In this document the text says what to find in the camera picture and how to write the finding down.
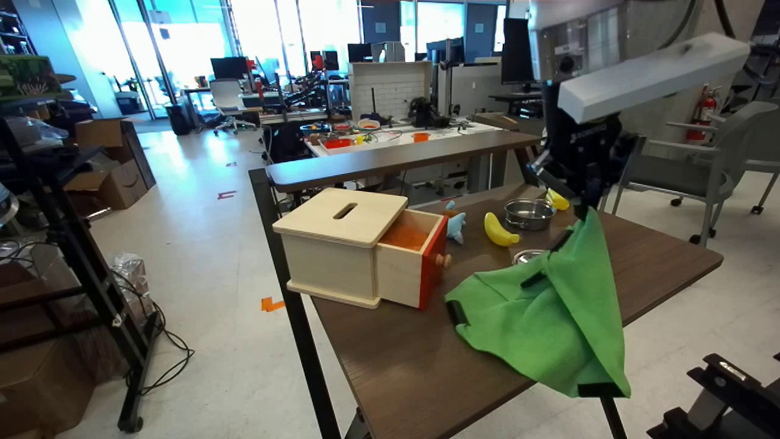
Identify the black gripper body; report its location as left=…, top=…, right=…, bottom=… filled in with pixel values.
left=555, top=128, right=642, bottom=215

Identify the green cloth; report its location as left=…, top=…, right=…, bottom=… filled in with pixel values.
left=444, top=207, right=635, bottom=400

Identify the small metal pot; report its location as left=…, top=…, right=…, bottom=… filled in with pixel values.
left=503, top=196, right=555, bottom=234

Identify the yellow toy banana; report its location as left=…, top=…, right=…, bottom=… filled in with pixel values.
left=482, top=209, right=521, bottom=249

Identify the grey office chair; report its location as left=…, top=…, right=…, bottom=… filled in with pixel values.
left=608, top=100, right=780, bottom=245

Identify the blue toy figure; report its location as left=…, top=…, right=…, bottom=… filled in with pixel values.
left=444, top=209, right=470, bottom=245

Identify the black computer monitor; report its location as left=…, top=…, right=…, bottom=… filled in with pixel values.
left=208, top=52, right=252, bottom=83
left=499, top=16, right=536, bottom=85

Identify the black machine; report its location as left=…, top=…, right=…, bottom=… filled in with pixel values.
left=404, top=95, right=442, bottom=128

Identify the red wooden drawer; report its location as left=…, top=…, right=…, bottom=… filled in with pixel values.
left=376, top=207, right=453, bottom=313

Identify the white work table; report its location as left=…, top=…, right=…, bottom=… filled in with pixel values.
left=302, top=120, right=504, bottom=161

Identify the white perforated partition panel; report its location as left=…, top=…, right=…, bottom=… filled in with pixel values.
left=349, top=61, right=433, bottom=122

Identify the black metal stand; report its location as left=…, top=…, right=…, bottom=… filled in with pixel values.
left=643, top=350, right=780, bottom=439

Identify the wooden box with slot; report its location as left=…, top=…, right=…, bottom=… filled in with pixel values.
left=270, top=185, right=413, bottom=312

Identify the white office chair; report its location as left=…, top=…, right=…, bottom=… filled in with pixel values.
left=208, top=77, right=249, bottom=137

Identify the clear plastic bag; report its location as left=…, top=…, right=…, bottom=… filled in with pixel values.
left=104, top=251, right=153, bottom=300

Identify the cardboard box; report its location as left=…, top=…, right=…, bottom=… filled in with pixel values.
left=73, top=116, right=135, bottom=152
left=0, top=337, right=103, bottom=439
left=63, top=155, right=153, bottom=217

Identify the black metal rack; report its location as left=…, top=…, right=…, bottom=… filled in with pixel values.
left=0, top=112, right=171, bottom=434

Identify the wooden desk with black frame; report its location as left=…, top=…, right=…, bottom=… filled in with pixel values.
left=246, top=128, right=727, bottom=439

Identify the black floor cable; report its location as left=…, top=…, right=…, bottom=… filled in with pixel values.
left=132, top=321, right=197, bottom=396

